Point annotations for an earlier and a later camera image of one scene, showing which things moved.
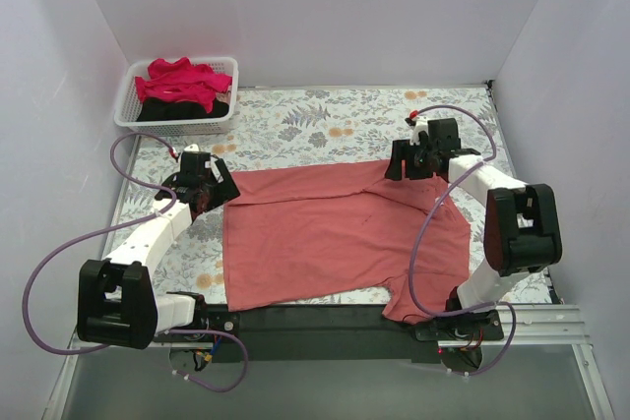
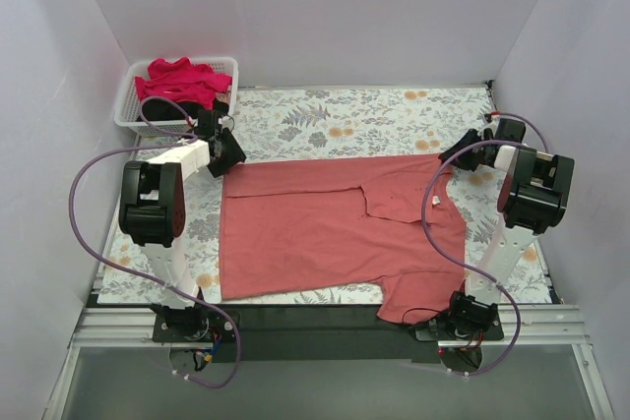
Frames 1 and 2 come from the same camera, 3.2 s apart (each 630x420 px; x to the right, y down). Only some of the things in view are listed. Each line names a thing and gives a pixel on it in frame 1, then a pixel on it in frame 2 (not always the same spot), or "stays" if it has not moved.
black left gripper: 217,186 -> 224,149
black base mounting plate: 341,334 stays
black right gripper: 407,164 -> 470,150
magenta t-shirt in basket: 175,80 stays
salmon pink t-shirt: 305,232 stays
